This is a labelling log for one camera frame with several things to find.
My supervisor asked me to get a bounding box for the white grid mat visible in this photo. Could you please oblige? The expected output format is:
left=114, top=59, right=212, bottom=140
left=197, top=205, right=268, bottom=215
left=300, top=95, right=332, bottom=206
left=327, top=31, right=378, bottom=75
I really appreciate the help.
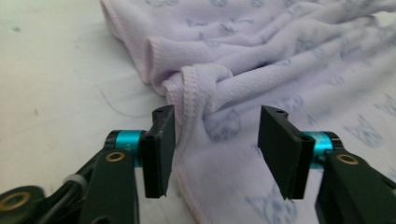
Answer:
left=0, top=0, right=396, bottom=224

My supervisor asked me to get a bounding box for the lilac printed cloth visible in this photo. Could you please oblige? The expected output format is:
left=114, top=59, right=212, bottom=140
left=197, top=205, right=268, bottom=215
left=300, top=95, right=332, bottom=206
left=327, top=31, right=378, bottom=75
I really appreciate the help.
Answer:
left=99, top=0, right=396, bottom=224

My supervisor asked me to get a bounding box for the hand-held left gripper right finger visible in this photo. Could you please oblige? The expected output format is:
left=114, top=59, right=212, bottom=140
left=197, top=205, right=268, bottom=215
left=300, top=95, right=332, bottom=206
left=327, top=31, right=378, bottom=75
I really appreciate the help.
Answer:
left=257, top=105, right=344, bottom=201

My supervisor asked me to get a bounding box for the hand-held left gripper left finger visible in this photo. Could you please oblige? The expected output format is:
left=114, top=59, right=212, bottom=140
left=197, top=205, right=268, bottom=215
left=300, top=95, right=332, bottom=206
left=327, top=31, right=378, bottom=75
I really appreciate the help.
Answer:
left=105, top=104, right=177, bottom=200

